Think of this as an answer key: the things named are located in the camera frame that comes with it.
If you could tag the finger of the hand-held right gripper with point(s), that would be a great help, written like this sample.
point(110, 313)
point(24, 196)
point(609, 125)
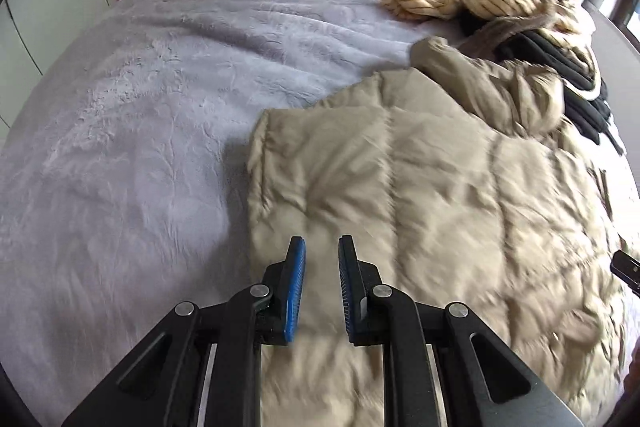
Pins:
point(627, 269)

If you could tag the beige puffer jacket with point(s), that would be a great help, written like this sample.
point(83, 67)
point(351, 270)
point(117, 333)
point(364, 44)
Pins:
point(425, 187)

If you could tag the white wardrobe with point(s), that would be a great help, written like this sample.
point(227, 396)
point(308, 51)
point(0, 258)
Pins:
point(45, 7)

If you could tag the purple fluffy blanket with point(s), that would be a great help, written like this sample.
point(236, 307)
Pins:
point(150, 107)

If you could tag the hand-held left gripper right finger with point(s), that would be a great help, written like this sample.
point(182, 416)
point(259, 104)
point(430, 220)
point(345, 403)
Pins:
point(347, 292)

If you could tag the grey brown garment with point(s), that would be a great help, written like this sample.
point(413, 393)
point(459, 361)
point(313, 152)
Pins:
point(510, 27)

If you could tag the black garment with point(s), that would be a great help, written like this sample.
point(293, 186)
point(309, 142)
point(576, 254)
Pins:
point(565, 62)

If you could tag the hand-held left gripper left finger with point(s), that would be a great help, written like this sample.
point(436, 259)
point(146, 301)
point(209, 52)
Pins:
point(295, 287)

